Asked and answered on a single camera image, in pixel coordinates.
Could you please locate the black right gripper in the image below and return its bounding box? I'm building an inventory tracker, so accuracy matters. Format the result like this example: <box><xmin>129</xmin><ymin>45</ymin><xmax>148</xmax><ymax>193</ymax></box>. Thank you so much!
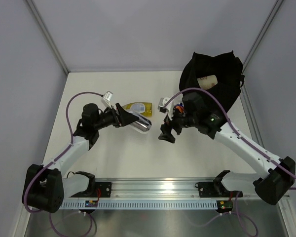
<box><xmin>159</xmin><ymin>106</ymin><xmax>199</xmax><ymax>143</ymax></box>

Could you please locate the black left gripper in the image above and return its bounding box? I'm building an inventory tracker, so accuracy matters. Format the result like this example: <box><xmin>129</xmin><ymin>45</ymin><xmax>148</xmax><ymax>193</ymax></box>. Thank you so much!
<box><xmin>93</xmin><ymin>103</ymin><xmax>138</xmax><ymax>130</ymax></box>

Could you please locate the small clear silver bottle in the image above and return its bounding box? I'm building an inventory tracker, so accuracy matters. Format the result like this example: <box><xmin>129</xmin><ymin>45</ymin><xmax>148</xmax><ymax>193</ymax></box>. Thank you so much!
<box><xmin>129</xmin><ymin>111</ymin><xmax>152</xmax><ymax>133</ymax></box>

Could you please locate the yellow dish soap bottle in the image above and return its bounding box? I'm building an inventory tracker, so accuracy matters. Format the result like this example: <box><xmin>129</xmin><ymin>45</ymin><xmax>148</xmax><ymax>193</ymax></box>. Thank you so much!
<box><xmin>122</xmin><ymin>102</ymin><xmax>153</xmax><ymax>118</ymax></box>

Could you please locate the cream lotion pump bottle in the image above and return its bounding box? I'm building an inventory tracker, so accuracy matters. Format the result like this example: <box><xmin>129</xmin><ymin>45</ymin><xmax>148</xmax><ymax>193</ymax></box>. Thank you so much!
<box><xmin>197</xmin><ymin>75</ymin><xmax>218</xmax><ymax>90</ymax></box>

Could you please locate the black canvas bag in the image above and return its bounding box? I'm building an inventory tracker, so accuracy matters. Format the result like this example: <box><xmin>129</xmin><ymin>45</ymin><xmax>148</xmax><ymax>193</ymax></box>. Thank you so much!
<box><xmin>179</xmin><ymin>51</ymin><xmax>245</xmax><ymax>112</ymax></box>

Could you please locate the orange blue cologne bottle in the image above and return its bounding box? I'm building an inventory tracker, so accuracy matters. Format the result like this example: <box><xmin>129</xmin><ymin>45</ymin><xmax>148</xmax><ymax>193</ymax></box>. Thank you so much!
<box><xmin>174</xmin><ymin>104</ymin><xmax>184</xmax><ymax>113</ymax></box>

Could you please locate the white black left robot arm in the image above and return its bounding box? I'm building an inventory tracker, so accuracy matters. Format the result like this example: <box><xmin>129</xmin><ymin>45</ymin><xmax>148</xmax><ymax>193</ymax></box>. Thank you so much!
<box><xmin>22</xmin><ymin>103</ymin><xmax>141</xmax><ymax>213</ymax></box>

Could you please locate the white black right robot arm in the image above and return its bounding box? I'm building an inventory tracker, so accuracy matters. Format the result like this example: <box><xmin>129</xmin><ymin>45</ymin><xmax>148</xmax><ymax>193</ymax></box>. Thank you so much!
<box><xmin>158</xmin><ymin>92</ymin><xmax>296</xmax><ymax>205</ymax></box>

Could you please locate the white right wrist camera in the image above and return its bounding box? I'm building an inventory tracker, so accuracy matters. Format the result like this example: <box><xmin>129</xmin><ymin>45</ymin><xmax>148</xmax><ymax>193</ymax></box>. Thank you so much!
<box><xmin>158</xmin><ymin>97</ymin><xmax>174</xmax><ymax>114</ymax></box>

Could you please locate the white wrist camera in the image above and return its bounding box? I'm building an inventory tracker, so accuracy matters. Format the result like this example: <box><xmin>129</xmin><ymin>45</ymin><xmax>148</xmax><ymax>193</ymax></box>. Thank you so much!
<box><xmin>101</xmin><ymin>91</ymin><xmax>113</xmax><ymax>109</ymax></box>
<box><xmin>158</xmin><ymin>97</ymin><xmax>174</xmax><ymax>114</ymax></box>

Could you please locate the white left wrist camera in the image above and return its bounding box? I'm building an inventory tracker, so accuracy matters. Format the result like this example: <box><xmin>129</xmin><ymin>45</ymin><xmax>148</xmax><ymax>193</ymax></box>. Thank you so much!
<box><xmin>101</xmin><ymin>91</ymin><xmax>113</xmax><ymax>109</ymax></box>

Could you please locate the aluminium mounting rail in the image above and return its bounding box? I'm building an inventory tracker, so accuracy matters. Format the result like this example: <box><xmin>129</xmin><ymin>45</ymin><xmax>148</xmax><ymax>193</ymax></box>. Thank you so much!
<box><xmin>73</xmin><ymin>178</ymin><xmax>237</xmax><ymax>200</ymax></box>

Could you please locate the white slotted cable duct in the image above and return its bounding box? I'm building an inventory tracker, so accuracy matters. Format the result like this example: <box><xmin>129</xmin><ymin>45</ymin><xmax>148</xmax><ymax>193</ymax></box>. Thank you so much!
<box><xmin>60</xmin><ymin>199</ymin><xmax>218</xmax><ymax>210</ymax></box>

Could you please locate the left aluminium frame post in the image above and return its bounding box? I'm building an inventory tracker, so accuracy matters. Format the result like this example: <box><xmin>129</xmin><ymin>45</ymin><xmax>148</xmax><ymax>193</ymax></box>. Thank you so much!
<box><xmin>24</xmin><ymin>0</ymin><xmax>70</xmax><ymax>75</ymax></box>

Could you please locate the aluminium frame post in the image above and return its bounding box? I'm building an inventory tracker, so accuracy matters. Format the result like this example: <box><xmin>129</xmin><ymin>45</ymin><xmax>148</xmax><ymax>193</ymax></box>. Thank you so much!
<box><xmin>24</xmin><ymin>0</ymin><xmax>70</xmax><ymax>75</ymax></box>
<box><xmin>239</xmin><ymin>0</ymin><xmax>287</xmax><ymax>74</ymax></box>

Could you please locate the right aluminium frame post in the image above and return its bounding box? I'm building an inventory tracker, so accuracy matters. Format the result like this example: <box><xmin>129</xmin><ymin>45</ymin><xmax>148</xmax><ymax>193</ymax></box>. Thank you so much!
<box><xmin>239</xmin><ymin>0</ymin><xmax>287</xmax><ymax>74</ymax></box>

